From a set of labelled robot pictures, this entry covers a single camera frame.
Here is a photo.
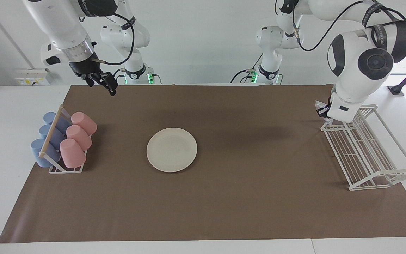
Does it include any silver mesh sponge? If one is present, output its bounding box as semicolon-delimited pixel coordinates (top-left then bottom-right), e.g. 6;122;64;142
315;100;332;125

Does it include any cream round plate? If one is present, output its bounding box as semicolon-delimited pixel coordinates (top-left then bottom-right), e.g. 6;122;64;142
146;127;198;173

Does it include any pink plastic cup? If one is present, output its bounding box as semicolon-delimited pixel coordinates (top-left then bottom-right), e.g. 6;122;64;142
60;138;86;169
71;112;97;136
66;125;92;151

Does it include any blue plastic cup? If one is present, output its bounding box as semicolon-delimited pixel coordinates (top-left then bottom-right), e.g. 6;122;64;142
30;138;62;168
43;112;72;134
39;124;67;150

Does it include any brown table mat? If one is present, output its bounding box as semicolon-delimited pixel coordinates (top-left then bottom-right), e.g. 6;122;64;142
0;84;406;244

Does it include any black base cable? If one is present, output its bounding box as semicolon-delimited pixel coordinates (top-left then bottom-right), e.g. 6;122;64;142
230;53;263;84
111;68;126;85

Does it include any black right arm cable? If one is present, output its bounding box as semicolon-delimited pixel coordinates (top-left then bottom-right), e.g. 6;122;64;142
94;13;135;66

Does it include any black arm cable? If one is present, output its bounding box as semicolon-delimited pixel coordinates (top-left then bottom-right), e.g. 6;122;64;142
94;13;135;66
292;0;406;52

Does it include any white wall power strip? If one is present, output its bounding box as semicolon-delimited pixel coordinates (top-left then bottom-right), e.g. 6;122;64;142
16;69;50;86

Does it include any cup rack with wooden handle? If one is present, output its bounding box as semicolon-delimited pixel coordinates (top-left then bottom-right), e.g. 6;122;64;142
38;104;91;174

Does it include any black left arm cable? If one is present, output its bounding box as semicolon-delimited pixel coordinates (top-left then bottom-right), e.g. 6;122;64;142
292;0;406;52

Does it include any white wire dish rack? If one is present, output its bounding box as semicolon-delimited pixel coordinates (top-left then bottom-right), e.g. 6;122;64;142
320;104;406;191

